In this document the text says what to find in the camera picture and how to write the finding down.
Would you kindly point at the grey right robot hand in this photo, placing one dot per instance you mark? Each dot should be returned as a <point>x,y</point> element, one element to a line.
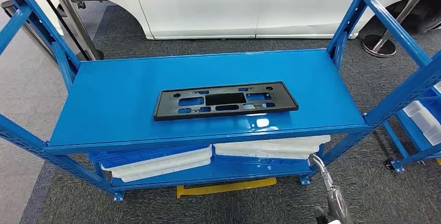
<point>337,205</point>

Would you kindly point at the black plastic plate bracket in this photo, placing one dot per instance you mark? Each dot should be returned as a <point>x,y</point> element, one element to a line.
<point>286,100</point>

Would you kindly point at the blue metal shelf rack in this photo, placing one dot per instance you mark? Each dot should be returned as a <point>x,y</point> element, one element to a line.
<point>137,88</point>

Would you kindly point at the blue plastic bin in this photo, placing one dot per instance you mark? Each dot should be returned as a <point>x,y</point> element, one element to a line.
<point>137,155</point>
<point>258,163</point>

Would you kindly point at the blue rack on casters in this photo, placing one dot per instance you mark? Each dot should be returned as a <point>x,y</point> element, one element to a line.
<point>413,136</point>

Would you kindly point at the yellow floor tape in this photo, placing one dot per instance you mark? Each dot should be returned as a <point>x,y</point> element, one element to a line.
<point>224,188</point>

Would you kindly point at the white car body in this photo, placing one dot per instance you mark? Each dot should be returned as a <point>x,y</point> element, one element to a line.
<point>206,5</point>

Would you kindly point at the black stanchion belt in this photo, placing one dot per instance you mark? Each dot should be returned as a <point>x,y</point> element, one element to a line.
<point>58,16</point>

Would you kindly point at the steel stanchion post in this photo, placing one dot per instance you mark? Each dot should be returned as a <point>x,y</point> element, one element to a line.
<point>74,19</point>
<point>379,45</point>

